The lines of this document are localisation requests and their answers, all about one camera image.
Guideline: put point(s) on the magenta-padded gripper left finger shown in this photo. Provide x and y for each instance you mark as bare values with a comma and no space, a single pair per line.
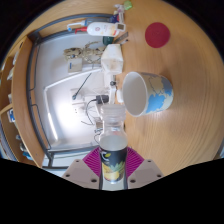
79,171

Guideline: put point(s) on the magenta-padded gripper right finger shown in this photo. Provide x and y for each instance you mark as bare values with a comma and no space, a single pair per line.
146,171

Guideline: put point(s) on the clear bottle with pineapple label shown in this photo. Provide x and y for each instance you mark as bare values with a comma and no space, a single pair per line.
113,156

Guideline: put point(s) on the white desk lamp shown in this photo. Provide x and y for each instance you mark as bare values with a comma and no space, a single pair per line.
50,123

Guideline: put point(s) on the small black charger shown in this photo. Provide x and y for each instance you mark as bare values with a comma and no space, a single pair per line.
102,98

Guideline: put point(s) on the white cup with blue map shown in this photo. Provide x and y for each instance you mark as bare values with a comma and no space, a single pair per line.
156,91

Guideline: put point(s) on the white paper bag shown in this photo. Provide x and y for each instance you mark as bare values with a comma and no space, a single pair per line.
111,60

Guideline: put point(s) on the brown tree figure toy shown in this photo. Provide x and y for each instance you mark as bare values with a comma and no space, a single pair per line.
83,52

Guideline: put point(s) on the flat round red coaster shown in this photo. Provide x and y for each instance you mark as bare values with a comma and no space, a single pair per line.
157,35

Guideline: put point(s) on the white pump bottle, red pump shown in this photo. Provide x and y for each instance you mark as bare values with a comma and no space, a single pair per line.
103,29

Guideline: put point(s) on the green plastic pouch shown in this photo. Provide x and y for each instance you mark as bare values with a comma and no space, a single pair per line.
127,4

